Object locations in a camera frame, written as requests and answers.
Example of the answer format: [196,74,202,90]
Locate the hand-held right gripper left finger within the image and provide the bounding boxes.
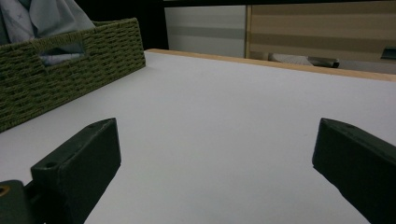
[30,117,122,224]

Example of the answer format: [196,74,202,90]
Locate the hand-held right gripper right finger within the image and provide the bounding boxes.
[312,118,396,224]

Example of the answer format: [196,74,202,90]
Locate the green woven basket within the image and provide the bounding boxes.
[0,17,147,133]

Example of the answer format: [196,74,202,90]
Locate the light blue cloth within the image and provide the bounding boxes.
[0,0,96,66]

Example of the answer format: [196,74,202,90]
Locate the beige striped panel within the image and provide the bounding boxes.
[245,0,396,64]

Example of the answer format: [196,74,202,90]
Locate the grey striped panel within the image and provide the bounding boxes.
[163,5,248,59]

